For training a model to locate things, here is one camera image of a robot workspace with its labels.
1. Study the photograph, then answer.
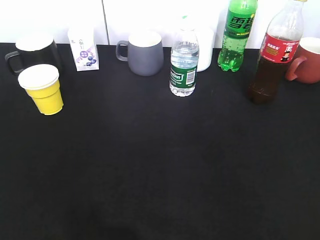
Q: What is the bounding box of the green sprite bottle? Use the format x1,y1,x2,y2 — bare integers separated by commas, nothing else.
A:
217,0,258,72

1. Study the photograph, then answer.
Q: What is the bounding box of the white purple milk carton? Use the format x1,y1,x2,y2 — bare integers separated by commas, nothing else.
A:
67,25,100,72

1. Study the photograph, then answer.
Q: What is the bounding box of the grey mug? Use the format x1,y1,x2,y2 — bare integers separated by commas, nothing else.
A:
115,30,164,77

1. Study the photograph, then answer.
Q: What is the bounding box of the clear water bottle green label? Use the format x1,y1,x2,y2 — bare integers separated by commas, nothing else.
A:
169,15,200,97

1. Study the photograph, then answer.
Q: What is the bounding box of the yellow plastic cup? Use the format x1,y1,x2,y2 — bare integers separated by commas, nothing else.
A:
18,64,64,116

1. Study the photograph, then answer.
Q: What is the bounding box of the red mug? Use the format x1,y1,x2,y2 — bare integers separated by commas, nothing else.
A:
285,37,320,84

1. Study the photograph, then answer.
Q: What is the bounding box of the white mug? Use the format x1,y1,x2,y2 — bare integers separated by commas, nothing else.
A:
195,27,215,72

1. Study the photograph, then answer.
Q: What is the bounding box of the black mug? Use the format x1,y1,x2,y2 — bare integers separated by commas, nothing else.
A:
4,32,63,76

